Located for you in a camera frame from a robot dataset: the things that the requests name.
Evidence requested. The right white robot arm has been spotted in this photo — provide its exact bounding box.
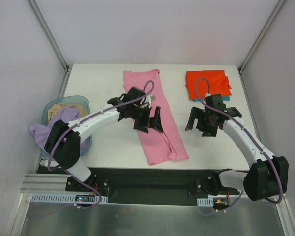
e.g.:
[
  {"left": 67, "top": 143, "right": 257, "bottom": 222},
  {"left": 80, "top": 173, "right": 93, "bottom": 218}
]
[{"left": 185, "top": 94, "right": 289, "bottom": 204}]

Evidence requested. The right aluminium frame post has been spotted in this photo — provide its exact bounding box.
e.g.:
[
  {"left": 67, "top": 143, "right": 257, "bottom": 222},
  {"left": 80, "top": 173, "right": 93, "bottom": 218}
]
[{"left": 237, "top": 0, "right": 288, "bottom": 74}]

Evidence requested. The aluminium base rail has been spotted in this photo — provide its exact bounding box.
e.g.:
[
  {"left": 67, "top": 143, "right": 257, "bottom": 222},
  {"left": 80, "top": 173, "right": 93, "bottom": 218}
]
[{"left": 21, "top": 172, "right": 287, "bottom": 197}]

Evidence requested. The left white cable duct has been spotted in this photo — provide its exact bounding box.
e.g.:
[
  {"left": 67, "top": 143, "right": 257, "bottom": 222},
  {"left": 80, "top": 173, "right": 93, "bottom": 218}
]
[{"left": 31, "top": 193, "right": 108, "bottom": 204}]

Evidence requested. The left aluminium frame post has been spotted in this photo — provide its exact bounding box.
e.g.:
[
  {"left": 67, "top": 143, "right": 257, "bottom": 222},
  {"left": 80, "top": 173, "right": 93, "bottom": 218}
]
[{"left": 27, "top": 0, "right": 71, "bottom": 72}]

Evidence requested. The right white cable duct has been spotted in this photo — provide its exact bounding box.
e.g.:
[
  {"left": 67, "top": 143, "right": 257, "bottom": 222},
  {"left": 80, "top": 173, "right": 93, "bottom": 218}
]
[{"left": 197, "top": 197, "right": 214, "bottom": 207}]

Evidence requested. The folded teal t shirt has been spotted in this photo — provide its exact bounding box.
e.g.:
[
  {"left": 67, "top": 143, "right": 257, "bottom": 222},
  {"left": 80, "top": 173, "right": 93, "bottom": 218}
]
[{"left": 192, "top": 96, "right": 230, "bottom": 102}]

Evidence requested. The pink t shirt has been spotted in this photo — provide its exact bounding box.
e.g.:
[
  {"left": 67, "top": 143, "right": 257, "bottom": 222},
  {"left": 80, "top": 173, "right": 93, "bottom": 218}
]
[{"left": 123, "top": 69, "right": 189, "bottom": 166}]

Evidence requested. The aluminium frame post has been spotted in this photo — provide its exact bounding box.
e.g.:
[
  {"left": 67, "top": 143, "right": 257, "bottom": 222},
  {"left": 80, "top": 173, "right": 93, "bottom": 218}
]
[
  {"left": 27, "top": 0, "right": 71, "bottom": 72},
  {"left": 237, "top": 0, "right": 288, "bottom": 74}
]

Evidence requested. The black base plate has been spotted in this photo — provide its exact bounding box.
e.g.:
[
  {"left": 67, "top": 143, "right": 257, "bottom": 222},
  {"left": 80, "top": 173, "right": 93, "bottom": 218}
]
[{"left": 65, "top": 168, "right": 246, "bottom": 206}]

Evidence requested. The lavender t shirt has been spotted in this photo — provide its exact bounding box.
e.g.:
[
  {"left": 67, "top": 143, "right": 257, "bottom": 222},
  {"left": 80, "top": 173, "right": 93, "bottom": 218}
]
[{"left": 28, "top": 107, "right": 82, "bottom": 155}]

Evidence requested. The white cable duct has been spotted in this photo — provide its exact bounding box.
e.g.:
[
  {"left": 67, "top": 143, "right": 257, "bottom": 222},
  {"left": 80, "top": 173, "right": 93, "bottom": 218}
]
[
  {"left": 197, "top": 197, "right": 214, "bottom": 207},
  {"left": 31, "top": 193, "right": 108, "bottom": 204}
]

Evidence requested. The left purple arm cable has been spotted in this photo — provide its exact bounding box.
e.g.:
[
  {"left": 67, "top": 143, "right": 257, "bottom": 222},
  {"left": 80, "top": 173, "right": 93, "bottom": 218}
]
[{"left": 47, "top": 80, "right": 155, "bottom": 197}]

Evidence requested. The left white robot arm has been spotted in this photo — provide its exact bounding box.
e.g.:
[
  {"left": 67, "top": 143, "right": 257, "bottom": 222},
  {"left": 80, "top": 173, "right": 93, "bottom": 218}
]
[{"left": 44, "top": 87, "right": 163, "bottom": 191}]

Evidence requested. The teal plastic basket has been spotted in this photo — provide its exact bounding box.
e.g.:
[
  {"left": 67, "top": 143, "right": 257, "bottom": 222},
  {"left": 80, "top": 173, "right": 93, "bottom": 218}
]
[{"left": 41, "top": 95, "right": 92, "bottom": 156}]

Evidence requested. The beige t shirt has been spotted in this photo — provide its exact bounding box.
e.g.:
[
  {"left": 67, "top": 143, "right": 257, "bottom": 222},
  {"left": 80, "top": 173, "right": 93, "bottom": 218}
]
[{"left": 47, "top": 103, "right": 89, "bottom": 121}]

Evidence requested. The folded orange t shirt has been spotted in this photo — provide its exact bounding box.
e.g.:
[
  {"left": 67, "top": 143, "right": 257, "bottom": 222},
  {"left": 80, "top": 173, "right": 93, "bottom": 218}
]
[{"left": 185, "top": 70, "right": 232, "bottom": 100}]

